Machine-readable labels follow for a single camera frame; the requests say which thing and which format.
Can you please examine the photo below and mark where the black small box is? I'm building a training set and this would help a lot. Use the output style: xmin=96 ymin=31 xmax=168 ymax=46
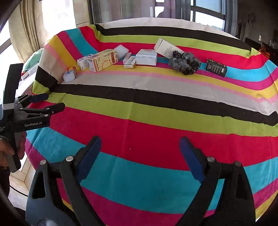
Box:
xmin=205 ymin=59 xmax=228 ymax=78

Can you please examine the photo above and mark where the grey black hair scrunchie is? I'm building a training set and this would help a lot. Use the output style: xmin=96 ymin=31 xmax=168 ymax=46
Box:
xmin=168 ymin=51 xmax=201 ymax=75

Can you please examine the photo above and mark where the white blue barcode box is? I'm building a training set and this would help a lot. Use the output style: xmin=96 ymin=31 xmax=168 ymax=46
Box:
xmin=77 ymin=54 xmax=93 ymax=71

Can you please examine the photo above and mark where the white foam block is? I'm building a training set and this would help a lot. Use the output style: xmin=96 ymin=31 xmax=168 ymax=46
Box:
xmin=114 ymin=45 xmax=129 ymax=61

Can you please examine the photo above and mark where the yellow orange medicine box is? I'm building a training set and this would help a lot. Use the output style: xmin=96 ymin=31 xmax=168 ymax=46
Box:
xmin=87 ymin=49 xmax=118 ymax=72

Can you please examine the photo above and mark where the white box black text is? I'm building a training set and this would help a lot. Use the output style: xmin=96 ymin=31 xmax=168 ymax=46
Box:
xmin=154 ymin=38 xmax=184 ymax=59

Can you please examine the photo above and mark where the small yellow white box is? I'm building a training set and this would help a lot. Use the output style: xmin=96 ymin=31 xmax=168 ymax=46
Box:
xmin=123 ymin=56 xmax=136 ymax=69

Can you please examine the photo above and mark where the person's left hand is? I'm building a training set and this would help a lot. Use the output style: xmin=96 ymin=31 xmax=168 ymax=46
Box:
xmin=0 ymin=131 xmax=27 ymax=167

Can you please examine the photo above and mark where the white square box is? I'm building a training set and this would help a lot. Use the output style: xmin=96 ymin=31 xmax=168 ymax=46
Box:
xmin=136 ymin=49 xmax=157 ymax=66

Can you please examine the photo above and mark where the pink slim box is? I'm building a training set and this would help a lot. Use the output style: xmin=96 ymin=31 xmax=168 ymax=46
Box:
xmin=122 ymin=52 xmax=132 ymax=64

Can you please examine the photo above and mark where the small white orange packet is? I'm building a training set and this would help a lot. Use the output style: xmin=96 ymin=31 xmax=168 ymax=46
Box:
xmin=63 ymin=66 xmax=76 ymax=83

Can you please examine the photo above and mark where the striped colourful tablecloth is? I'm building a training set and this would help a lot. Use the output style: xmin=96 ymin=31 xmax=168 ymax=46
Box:
xmin=26 ymin=18 xmax=277 ymax=225

